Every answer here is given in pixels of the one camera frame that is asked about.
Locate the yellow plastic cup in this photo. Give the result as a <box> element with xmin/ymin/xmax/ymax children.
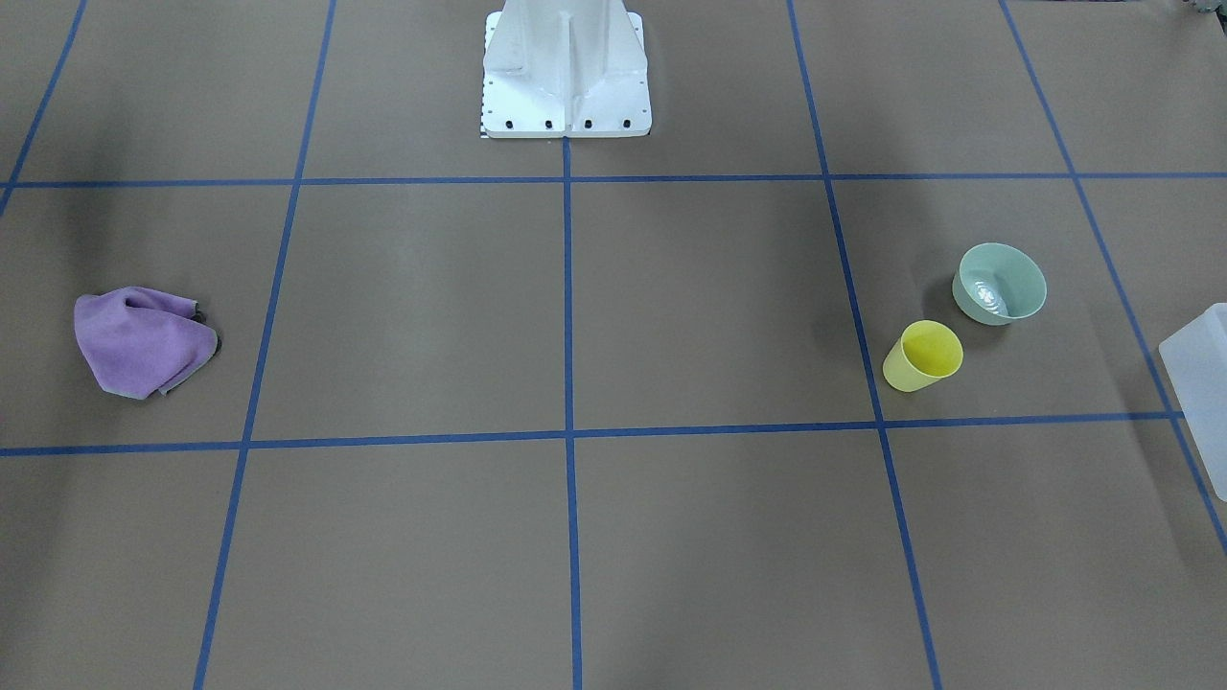
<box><xmin>882</xmin><ymin>320</ymin><xmax>964</xmax><ymax>393</ymax></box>

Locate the purple cloth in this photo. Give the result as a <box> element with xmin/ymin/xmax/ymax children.
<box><xmin>72</xmin><ymin>287</ymin><xmax>220</xmax><ymax>401</ymax></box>

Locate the green ceramic bowl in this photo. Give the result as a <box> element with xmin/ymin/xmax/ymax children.
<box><xmin>952</xmin><ymin>241</ymin><xmax>1048</xmax><ymax>327</ymax></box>

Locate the clear plastic bin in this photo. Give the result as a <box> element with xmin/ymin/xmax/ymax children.
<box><xmin>1160</xmin><ymin>303</ymin><xmax>1226</xmax><ymax>501</ymax></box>

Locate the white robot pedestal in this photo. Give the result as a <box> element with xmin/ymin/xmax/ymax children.
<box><xmin>479</xmin><ymin>1</ymin><xmax>653</xmax><ymax>139</ymax></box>

